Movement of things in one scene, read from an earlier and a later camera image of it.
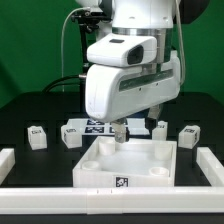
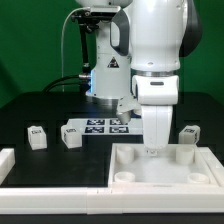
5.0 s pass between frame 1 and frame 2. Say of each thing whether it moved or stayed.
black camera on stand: stayed
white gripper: moved
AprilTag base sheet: stayed
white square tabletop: moved
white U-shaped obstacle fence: stayed
